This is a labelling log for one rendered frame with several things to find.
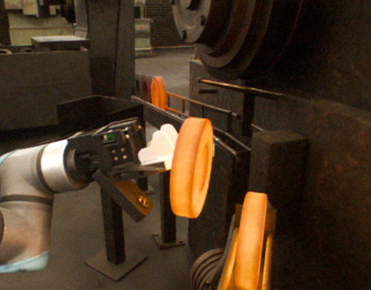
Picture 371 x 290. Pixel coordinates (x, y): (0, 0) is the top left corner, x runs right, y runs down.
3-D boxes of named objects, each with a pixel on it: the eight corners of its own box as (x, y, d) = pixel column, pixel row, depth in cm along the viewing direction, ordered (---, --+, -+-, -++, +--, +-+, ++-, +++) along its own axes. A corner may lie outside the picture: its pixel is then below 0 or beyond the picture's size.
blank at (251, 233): (257, 288, 62) (238, 284, 63) (267, 201, 67) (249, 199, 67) (255, 295, 48) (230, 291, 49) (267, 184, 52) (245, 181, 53)
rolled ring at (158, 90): (149, 87, 177) (156, 87, 177) (154, 121, 172) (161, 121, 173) (154, 69, 159) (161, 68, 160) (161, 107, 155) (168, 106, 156)
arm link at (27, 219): (-40, 274, 55) (-26, 197, 59) (23, 275, 64) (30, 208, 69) (-2, 271, 51) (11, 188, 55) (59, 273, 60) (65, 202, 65)
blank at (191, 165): (216, 112, 60) (197, 110, 61) (196, 127, 46) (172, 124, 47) (209, 198, 64) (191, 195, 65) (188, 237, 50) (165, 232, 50)
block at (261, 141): (280, 215, 92) (290, 126, 83) (299, 231, 85) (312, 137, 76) (243, 222, 88) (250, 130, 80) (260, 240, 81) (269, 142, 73)
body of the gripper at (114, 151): (123, 129, 52) (57, 143, 56) (141, 181, 54) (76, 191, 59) (142, 115, 59) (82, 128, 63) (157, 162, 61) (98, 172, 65)
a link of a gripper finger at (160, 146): (185, 128, 50) (128, 139, 53) (196, 166, 52) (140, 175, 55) (191, 121, 53) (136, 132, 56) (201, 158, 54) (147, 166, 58)
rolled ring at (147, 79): (147, 74, 172) (154, 74, 173) (140, 74, 189) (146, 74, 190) (150, 112, 176) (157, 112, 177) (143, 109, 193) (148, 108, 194)
